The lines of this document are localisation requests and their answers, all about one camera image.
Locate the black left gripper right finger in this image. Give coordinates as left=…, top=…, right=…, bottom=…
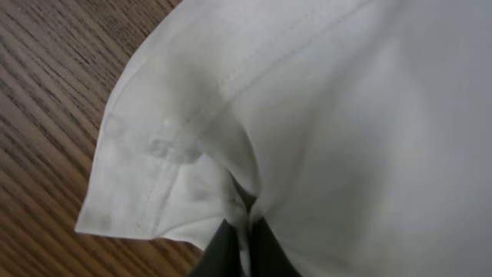
left=249, top=218, right=301, bottom=277

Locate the white t-shirt black print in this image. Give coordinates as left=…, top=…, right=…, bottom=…
left=75, top=0, right=491, bottom=276

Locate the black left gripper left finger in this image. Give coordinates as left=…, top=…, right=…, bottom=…
left=187, top=220, right=243, bottom=277

